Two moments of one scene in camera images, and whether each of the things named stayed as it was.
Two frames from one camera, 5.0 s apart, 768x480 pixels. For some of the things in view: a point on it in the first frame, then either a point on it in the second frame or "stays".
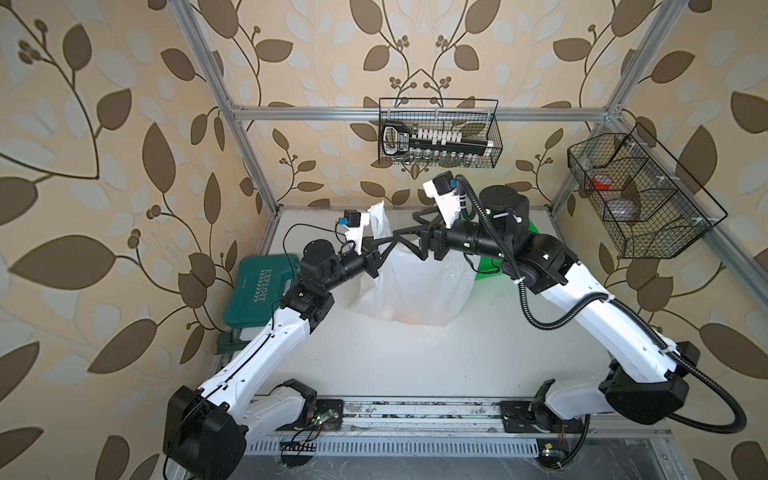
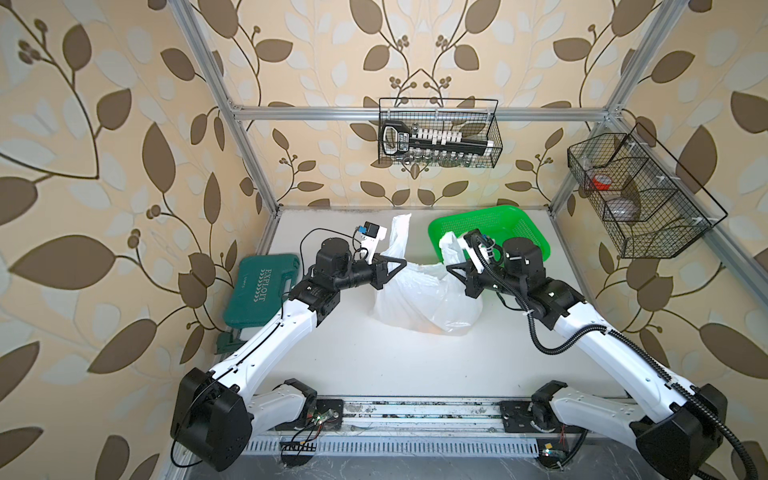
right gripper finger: [427, 215] to [469, 278]
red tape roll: [602, 182] stays
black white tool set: [398, 137] stays
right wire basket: [649, 206] stays
